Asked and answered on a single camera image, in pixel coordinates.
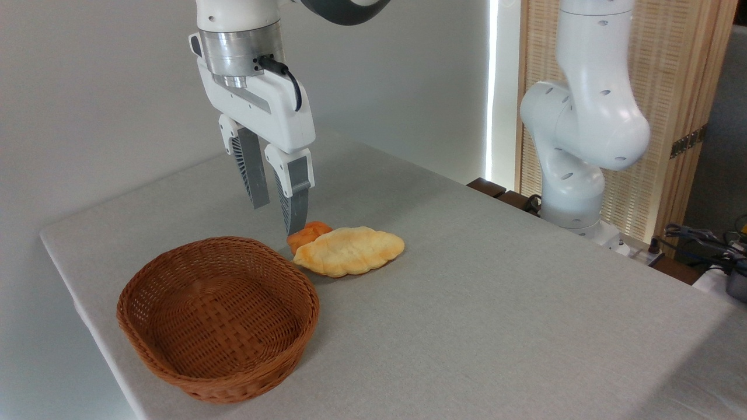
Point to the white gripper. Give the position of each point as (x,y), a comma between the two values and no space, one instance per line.
(274,116)

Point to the long braided bread loaf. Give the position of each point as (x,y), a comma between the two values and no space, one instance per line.
(350,251)

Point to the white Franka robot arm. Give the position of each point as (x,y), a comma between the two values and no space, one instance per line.
(583,116)

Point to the small round orange bread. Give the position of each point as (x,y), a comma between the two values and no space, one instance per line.
(306,233)

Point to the brown wicker basket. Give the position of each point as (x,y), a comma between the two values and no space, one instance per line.
(222,326)

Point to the dark brown wooden block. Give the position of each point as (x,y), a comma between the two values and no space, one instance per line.
(515,200)
(486,187)

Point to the grey tablecloth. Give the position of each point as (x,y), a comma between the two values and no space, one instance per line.
(467,321)

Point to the dark metal screen hinge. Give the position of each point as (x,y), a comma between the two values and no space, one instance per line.
(688,141)

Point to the wooden slatted folding screen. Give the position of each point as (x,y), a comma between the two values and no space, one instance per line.
(677,70)

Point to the grey metal device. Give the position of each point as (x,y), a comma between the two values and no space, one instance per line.
(738,283)

